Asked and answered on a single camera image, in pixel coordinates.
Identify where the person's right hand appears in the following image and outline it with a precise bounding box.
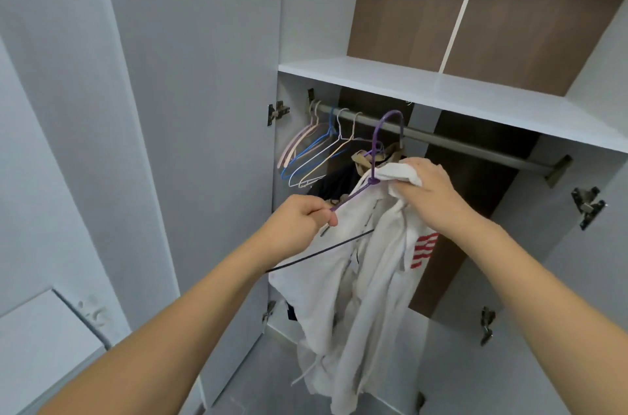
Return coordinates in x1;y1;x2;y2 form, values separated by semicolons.
389;156;482;239

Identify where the person's left hand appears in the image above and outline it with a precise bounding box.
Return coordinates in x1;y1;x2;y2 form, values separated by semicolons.
257;194;340;264

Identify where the khaki and black jacket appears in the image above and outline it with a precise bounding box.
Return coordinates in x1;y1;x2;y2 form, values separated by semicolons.
319;139;404;205

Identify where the dark purple wire hanger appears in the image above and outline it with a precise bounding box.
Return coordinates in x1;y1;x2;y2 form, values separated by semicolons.
267;110;406;274

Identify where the white jacket with red stripes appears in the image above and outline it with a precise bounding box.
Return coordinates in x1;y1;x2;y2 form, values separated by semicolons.
270;162;443;415

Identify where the person's left forearm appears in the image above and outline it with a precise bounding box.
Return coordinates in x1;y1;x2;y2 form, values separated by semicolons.
39;243;281;415

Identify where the white wardrobe shelf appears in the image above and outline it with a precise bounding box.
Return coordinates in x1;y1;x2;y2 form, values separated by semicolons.
277;56;628;156

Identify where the metal hanging rod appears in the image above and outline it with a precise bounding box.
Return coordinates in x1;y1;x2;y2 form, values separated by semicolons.
314;100;555;175

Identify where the white side cabinet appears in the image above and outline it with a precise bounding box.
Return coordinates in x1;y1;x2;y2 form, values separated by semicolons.
0;287;111;415

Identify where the row of coloured wire hangers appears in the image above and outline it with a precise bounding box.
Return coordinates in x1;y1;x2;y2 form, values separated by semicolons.
277;100;369;190

